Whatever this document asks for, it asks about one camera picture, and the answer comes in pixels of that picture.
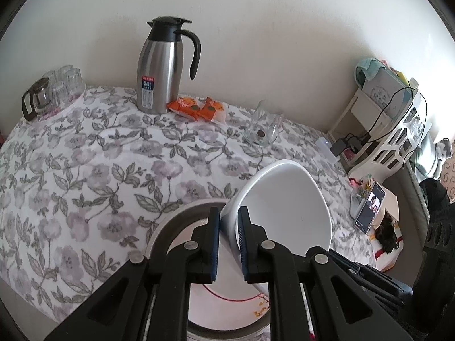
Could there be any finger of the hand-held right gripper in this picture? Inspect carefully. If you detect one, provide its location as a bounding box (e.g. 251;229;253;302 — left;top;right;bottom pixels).
330;249;415;328

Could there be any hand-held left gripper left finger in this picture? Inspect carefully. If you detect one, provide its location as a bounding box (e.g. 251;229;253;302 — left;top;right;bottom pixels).
43;207;220;341

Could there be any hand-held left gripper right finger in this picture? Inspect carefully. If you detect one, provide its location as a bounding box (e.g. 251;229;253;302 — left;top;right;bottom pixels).
237;206;420;341

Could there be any stainless steel basin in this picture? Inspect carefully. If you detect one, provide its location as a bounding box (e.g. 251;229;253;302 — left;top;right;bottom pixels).
147;201;274;341

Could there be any white square bowl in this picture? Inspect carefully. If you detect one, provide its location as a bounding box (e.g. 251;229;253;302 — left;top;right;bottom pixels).
220;160;332;294

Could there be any white plate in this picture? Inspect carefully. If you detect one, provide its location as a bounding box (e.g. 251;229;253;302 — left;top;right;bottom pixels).
188;284;272;332

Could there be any smartphone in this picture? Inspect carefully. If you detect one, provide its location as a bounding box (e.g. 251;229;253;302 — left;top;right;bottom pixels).
354;181;386;235

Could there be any grey plush toy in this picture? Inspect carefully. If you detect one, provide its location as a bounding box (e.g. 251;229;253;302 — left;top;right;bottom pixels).
435;138;454;159

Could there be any clear glass cup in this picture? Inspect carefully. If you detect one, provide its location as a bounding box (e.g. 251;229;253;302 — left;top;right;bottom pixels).
243;100;285;147

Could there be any white lattice rack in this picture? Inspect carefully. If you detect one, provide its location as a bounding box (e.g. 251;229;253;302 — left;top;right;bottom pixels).
348;107;432;178

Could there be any small white device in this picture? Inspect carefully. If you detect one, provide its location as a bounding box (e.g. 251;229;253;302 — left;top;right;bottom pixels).
316;137;338;162

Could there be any orange snack packet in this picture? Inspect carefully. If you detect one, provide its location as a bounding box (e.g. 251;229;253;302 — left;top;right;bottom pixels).
167;97;200;121
197;97;226;124

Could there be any black power adapter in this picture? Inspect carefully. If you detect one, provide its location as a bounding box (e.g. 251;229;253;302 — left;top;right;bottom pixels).
330;138;351;157

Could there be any floral tablecloth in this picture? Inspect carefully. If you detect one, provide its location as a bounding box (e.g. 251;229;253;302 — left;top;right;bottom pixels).
0;85;377;331

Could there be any white bedside shelf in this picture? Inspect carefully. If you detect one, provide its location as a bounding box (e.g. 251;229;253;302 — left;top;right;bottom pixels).
327;85;416;164

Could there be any stainless steel thermos jug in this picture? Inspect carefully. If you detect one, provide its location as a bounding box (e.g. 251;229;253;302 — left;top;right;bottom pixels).
137;16;201;114

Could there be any teal cloth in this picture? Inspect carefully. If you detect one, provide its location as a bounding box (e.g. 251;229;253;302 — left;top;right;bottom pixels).
355;57;388;89

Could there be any black cable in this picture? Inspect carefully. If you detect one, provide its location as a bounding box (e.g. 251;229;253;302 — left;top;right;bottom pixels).
346;78;427;146

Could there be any glass pitcher with black handle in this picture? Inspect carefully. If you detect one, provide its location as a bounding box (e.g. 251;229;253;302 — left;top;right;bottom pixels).
22;77;54;120

